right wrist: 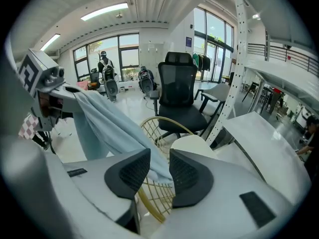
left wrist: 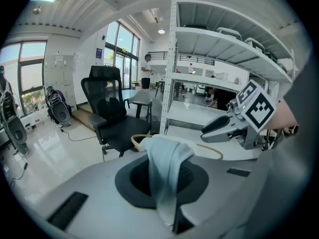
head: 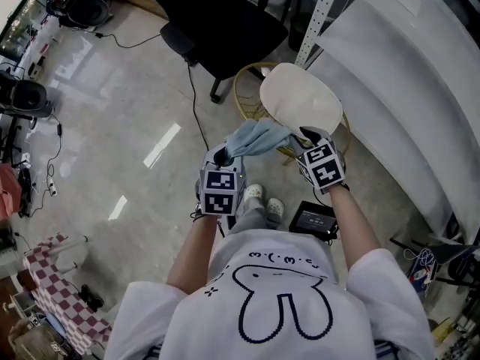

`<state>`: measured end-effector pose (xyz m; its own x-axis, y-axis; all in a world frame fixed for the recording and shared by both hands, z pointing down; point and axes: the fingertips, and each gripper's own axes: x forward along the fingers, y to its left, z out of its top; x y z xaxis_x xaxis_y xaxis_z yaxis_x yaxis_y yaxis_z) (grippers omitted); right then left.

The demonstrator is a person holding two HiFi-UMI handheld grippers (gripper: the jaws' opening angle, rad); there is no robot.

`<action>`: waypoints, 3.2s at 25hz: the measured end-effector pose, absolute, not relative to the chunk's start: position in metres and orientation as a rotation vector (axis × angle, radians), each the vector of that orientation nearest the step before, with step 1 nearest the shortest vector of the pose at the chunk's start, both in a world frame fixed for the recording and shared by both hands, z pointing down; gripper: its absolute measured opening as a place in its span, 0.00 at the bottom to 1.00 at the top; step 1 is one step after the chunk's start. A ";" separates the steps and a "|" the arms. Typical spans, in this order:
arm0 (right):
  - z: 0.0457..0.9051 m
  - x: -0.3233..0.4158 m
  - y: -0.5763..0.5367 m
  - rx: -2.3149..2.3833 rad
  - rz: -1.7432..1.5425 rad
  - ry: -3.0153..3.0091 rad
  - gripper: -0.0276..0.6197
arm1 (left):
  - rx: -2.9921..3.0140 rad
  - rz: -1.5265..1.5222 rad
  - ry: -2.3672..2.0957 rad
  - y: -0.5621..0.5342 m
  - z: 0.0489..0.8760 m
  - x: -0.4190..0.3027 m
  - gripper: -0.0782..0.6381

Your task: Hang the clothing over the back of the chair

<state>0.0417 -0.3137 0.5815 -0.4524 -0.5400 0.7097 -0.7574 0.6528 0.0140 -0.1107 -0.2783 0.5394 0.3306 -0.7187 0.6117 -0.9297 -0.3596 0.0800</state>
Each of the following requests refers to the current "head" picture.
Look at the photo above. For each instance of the person's white shoe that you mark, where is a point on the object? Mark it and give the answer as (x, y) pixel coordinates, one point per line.
(275, 206)
(253, 192)

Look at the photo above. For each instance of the white metal shelf rack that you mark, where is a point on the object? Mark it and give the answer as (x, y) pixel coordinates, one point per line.
(405, 88)

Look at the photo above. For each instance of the white shirt with rabbit print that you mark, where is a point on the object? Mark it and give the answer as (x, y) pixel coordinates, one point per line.
(270, 306)

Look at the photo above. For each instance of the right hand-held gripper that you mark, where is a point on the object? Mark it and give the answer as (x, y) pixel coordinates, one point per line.
(324, 167)

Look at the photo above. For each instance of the white floor tape strip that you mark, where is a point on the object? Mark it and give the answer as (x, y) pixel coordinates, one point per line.
(162, 146)

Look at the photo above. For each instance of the person's grey trousers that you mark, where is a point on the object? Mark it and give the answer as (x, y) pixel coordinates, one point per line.
(251, 216)

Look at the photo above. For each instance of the person's right forearm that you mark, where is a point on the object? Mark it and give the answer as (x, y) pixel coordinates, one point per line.
(352, 231)

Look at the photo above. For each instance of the black camera equipment stand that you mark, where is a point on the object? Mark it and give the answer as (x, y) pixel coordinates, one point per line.
(22, 94)

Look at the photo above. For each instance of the light blue clothes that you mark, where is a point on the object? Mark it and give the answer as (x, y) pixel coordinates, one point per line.
(258, 137)

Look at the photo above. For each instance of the black screen device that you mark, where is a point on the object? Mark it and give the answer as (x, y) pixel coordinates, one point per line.
(313, 219)

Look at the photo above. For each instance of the person's left forearm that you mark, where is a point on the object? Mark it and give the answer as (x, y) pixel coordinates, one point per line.
(191, 257)

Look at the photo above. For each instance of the black office chair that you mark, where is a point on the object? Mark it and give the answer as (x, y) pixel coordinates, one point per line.
(225, 24)

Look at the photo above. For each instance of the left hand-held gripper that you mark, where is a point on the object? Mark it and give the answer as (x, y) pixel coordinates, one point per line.
(221, 186)

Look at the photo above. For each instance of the white power strip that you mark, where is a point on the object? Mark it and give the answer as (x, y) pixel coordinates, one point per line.
(52, 186)

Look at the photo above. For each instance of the red white checked tablecloth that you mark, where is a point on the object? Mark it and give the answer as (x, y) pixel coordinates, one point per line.
(63, 298)

